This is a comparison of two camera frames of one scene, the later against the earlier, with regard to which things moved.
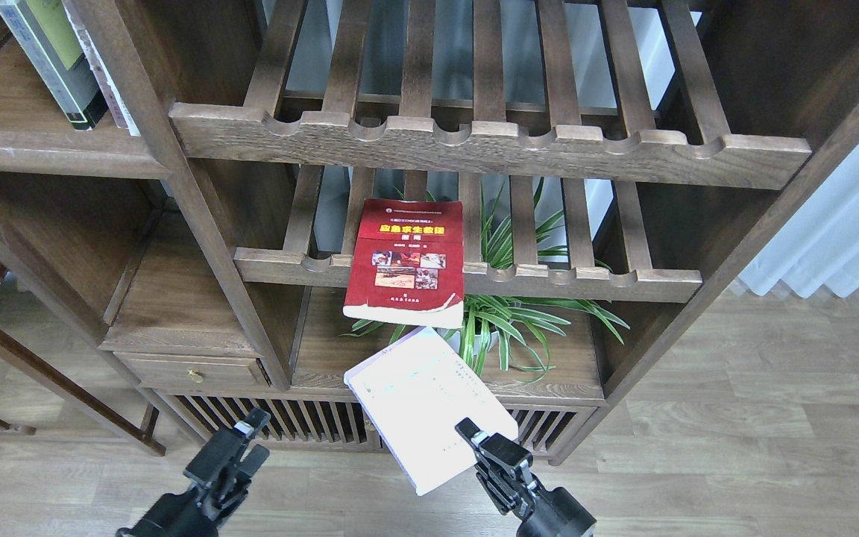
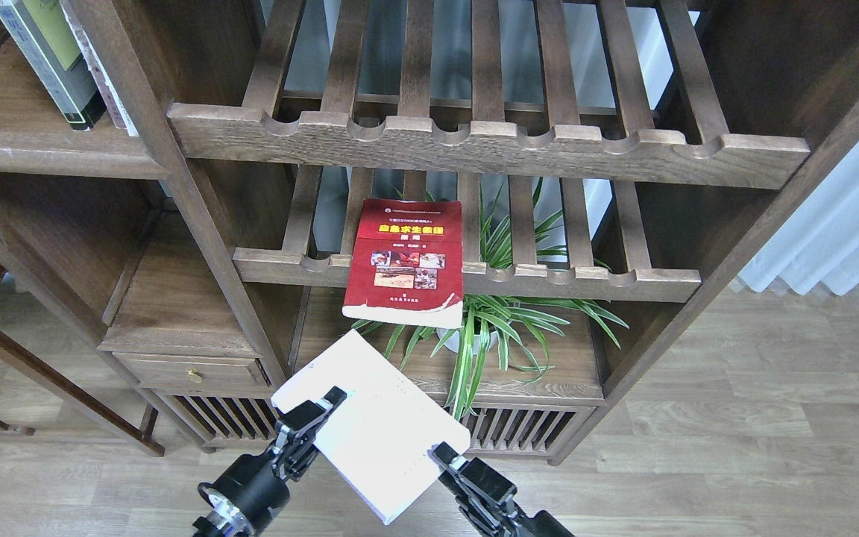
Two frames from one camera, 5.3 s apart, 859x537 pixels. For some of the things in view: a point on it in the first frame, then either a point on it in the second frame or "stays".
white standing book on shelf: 121,112 stays
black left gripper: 224,476 → 254,485
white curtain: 852,232 stays
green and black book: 47,34 stays
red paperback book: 407,268 stays
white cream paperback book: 417,390 → 379,438
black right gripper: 502,470 → 482,494
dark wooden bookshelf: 200,208 stays
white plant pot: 453,337 stays
